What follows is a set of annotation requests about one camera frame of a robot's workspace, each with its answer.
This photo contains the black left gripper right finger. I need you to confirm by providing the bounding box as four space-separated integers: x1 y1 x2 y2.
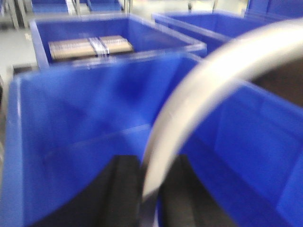
158 155 237 227

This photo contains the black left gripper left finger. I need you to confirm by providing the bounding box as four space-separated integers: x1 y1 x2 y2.
32 155 141 227

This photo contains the white curved PVC piece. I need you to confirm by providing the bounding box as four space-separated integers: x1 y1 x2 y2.
142 18 303 201

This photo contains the near blue bin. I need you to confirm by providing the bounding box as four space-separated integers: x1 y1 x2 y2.
0 54 303 227

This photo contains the blue bin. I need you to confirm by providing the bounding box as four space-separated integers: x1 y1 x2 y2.
152 11 286 53
30 13 207 69
0 54 303 227

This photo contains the taped cardboard bundle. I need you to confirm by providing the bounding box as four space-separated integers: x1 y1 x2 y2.
48 35 134 62

